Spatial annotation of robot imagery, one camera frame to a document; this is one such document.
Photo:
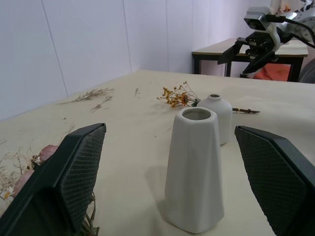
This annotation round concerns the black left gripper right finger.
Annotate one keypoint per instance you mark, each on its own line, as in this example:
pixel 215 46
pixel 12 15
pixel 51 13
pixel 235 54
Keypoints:
pixel 278 177

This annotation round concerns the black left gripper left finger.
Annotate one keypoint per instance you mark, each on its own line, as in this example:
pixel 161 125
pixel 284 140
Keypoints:
pixel 49 186

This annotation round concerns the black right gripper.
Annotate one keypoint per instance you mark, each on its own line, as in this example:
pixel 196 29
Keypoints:
pixel 261 43

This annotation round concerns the small round white vase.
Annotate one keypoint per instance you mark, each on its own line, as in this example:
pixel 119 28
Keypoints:
pixel 221 115

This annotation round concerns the tall white faceted vase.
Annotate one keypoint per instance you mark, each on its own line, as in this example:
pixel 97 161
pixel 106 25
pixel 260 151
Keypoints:
pixel 194 172

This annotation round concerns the orange red cloth bundle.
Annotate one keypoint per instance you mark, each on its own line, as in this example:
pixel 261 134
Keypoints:
pixel 273 71

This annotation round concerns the pink rose dried bouquet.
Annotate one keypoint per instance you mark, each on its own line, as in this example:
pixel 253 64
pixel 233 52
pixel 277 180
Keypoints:
pixel 48 150

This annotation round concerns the floral print curtain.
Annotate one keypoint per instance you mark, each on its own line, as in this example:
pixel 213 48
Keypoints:
pixel 283 6

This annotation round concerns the grey rounded chair back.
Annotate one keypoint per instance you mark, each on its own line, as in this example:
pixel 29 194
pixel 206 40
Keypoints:
pixel 308 72

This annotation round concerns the orange dried flower sprig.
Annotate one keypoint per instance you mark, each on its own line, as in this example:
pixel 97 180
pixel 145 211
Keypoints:
pixel 177 98

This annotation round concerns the short beige dried sprig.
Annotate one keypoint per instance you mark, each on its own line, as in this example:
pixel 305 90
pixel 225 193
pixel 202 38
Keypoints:
pixel 99 106

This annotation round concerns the long beige dried sprig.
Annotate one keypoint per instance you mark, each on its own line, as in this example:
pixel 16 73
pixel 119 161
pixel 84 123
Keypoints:
pixel 86 96

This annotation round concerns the tiny beige dried sprig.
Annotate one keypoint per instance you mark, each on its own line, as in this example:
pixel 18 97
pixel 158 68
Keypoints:
pixel 137 92

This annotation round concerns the beige table with black frame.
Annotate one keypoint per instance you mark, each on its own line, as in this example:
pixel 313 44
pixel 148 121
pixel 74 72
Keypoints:
pixel 216 49

